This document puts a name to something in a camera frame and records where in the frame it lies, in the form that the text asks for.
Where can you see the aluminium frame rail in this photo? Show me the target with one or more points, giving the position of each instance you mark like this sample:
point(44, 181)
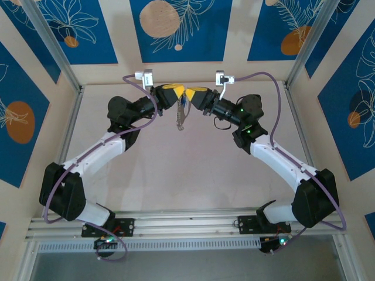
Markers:
point(187, 222)

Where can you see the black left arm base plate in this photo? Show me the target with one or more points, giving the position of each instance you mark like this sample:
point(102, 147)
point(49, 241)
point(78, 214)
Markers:
point(127, 226)

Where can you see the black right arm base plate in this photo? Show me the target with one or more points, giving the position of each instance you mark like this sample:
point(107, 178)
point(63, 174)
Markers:
point(246, 224)

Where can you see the aluminium frame post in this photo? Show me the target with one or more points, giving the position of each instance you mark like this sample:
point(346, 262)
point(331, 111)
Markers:
point(310, 44)
point(49, 44)

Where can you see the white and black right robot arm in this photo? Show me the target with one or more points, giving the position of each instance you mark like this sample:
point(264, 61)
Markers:
point(278, 161)

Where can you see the black controller board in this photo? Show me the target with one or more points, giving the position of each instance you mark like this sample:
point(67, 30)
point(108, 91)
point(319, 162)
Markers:
point(104, 243)
point(274, 244)

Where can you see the aluminium frame bar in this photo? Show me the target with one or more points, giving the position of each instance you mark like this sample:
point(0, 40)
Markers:
point(345, 260)
point(25, 263)

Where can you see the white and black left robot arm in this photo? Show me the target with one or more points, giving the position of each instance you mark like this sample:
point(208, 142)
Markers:
point(99, 152)

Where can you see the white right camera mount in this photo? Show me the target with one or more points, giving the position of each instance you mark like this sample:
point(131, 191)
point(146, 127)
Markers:
point(224, 91)

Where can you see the key with blue cap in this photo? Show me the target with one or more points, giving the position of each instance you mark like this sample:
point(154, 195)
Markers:
point(182, 101)

